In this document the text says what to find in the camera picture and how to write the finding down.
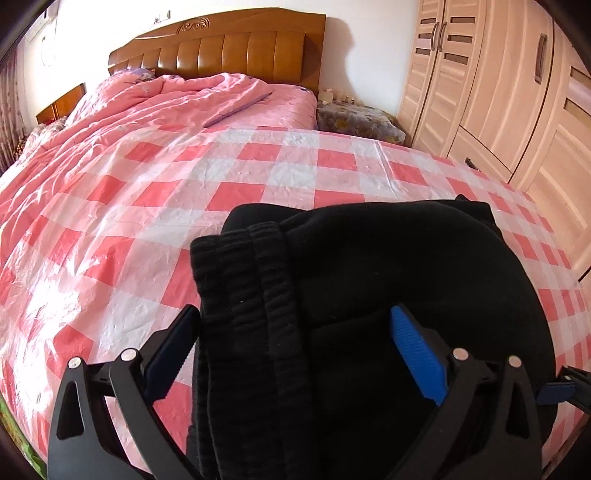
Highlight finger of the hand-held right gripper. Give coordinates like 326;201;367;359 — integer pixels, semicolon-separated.
536;364;591;412

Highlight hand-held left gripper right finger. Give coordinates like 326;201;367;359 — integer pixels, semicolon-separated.
390;304;543;480

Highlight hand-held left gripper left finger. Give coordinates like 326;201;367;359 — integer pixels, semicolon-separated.
46;305;204;480

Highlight black pants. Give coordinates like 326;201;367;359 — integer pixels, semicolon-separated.
185;194;560;480

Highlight pink checkered plastic sheet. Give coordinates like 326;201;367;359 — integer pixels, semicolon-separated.
0;127;591;467

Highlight floral covered nightstand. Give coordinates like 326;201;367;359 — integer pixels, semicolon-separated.
316;102;406;147

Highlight pink quilt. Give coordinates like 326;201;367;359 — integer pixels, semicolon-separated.
0;71;319;185

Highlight small ornaments on nightstand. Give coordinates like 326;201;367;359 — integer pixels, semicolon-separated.
318;87;357;105

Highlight light wooden wardrobe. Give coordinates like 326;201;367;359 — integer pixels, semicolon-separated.
397;0;591;283

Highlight patterned brown curtain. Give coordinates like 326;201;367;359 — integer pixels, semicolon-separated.
0;46;27;172

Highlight wooden padded headboard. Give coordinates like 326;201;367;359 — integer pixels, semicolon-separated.
107;7;327;93

